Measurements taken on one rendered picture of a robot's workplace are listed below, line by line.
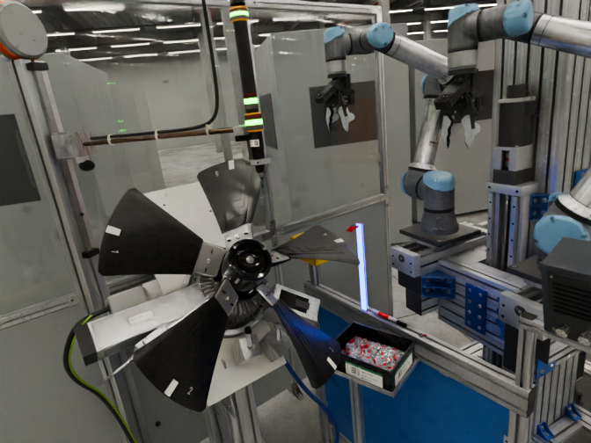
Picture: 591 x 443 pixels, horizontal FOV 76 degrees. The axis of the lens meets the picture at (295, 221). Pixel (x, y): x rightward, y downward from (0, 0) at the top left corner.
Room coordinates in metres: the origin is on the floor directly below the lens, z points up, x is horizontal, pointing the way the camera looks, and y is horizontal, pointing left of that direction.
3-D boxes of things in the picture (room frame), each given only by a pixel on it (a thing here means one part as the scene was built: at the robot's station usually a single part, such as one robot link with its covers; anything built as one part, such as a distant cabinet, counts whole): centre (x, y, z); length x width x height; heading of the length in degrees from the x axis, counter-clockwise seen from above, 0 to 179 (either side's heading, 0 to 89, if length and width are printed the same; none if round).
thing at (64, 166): (1.25, 0.71, 1.48); 0.05 x 0.03 x 0.62; 159
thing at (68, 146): (1.23, 0.66, 1.54); 0.10 x 0.07 x 0.09; 69
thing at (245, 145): (1.01, 0.09, 1.50); 0.09 x 0.07 x 0.10; 69
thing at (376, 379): (0.98, -0.18, 0.85); 0.22 x 0.17 x 0.07; 50
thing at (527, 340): (0.78, -0.52, 0.96); 0.03 x 0.03 x 0.20; 34
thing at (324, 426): (1.48, -0.03, 0.39); 0.04 x 0.04 x 0.78; 34
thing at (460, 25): (1.10, -0.50, 1.73); 0.09 x 0.08 x 0.11; 46
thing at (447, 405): (1.13, -0.28, 0.45); 0.82 x 0.02 x 0.66; 34
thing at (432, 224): (1.47, -0.58, 1.09); 0.15 x 0.15 x 0.10
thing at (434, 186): (1.47, -0.58, 1.20); 0.13 x 0.12 x 0.14; 14
